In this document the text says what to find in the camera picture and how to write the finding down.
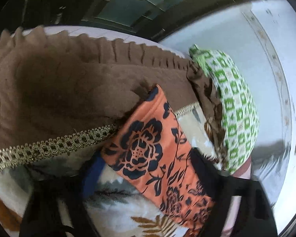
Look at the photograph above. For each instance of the dark glass window frame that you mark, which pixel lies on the dark glass window frame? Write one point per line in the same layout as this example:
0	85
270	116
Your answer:
149	19

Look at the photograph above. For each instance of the beige leaf print blanket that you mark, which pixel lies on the beige leaf print blanket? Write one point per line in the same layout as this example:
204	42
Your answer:
115	207

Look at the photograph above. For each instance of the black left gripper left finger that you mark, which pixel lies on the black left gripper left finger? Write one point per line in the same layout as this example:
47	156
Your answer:
61	184

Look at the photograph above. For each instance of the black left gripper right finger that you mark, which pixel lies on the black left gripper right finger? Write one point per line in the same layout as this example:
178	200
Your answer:
254	216

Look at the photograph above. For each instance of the green white patterned pillow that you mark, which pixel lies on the green white patterned pillow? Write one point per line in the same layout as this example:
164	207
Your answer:
239	113

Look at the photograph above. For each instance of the brown fleece blanket gold trim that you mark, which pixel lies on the brown fleece blanket gold trim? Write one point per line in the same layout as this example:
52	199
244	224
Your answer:
61	93

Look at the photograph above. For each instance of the orange black floral garment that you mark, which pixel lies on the orange black floral garment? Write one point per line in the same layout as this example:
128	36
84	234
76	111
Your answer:
154	155

